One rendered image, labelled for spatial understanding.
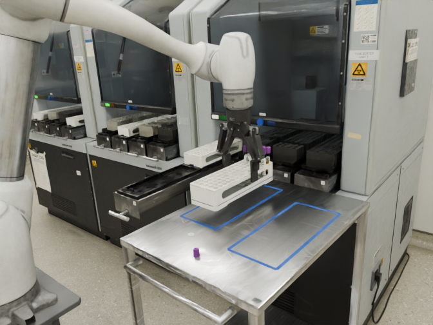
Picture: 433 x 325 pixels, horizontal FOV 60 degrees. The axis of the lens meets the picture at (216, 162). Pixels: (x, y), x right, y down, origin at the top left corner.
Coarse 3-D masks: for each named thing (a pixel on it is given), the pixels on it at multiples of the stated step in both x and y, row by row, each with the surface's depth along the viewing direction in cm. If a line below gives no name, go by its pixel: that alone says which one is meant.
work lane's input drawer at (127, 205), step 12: (180, 168) 157; (192, 168) 154; (204, 168) 153; (216, 168) 158; (144, 180) 143; (156, 180) 145; (168, 180) 145; (180, 180) 143; (192, 180) 147; (120, 192) 132; (132, 192) 131; (144, 192) 134; (156, 192) 133; (168, 192) 137; (180, 192) 143; (120, 204) 133; (132, 204) 129; (144, 204) 129; (156, 204) 133; (120, 216) 128
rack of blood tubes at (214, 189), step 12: (228, 168) 120; (240, 168) 119; (264, 168) 119; (204, 180) 110; (216, 180) 111; (228, 180) 109; (240, 180) 110; (264, 180) 120; (192, 192) 108; (204, 192) 104; (216, 192) 102; (228, 192) 115; (240, 192) 111; (204, 204) 106; (216, 204) 103
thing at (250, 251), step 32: (256, 192) 125; (288, 192) 124; (320, 192) 122; (160, 224) 106; (192, 224) 105; (224, 224) 104; (256, 224) 103; (288, 224) 102; (320, 224) 102; (128, 256) 100; (160, 256) 90; (192, 256) 90; (224, 256) 89; (256, 256) 88; (288, 256) 88; (128, 288) 104; (160, 288) 85; (224, 288) 77; (256, 288) 77; (352, 288) 123; (224, 320) 75; (256, 320) 73; (288, 320) 142; (352, 320) 126
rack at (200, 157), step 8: (208, 144) 168; (216, 144) 167; (232, 144) 167; (240, 144) 172; (184, 152) 158; (192, 152) 157; (200, 152) 157; (208, 152) 157; (216, 152) 159; (232, 152) 168; (184, 160) 158; (192, 160) 155; (200, 160) 152; (208, 160) 165; (216, 160) 160
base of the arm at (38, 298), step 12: (36, 288) 93; (24, 300) 89; (36, 300) 92; (48, 300) 93; (0, 312) 86; (12, 312) 86; (24, 312) 86; (36, 312) 91; (0, 324) 85; (12, 324) 87; (24, 324) 85
